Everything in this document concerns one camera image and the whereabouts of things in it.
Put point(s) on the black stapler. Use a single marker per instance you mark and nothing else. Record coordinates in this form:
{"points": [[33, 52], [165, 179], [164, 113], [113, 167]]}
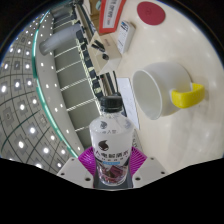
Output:
{"points": [[98, 45]]}

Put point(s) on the open brown box, red side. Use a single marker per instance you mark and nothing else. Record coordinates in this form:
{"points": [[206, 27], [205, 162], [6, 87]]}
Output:
{"points": [[111, 15]]}

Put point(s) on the small white flat carton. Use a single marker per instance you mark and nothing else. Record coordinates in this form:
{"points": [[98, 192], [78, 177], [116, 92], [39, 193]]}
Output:
{"points": [[125, 36]]}

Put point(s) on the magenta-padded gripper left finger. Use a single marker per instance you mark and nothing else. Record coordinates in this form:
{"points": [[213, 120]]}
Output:
{"points": [[84, 163]]}

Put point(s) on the flat round red coaster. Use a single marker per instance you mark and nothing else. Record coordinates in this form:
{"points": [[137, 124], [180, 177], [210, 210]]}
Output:
{"points": [[151, 12]]}

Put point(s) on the clear bottle with white label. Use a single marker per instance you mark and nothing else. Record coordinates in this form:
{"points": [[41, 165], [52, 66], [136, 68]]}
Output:
{"points": [[111, 140]]}

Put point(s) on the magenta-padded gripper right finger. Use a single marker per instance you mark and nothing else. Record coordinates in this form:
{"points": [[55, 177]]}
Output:
{"points": [[138, 163]]}

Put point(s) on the small open white cardboard box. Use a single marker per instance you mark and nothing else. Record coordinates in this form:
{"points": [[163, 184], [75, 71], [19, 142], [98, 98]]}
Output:
{"points": [[111, 46]]}

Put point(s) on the group of round ceiling lights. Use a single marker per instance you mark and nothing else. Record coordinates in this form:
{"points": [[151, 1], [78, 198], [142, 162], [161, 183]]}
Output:
{"points": [[21, 107]]}

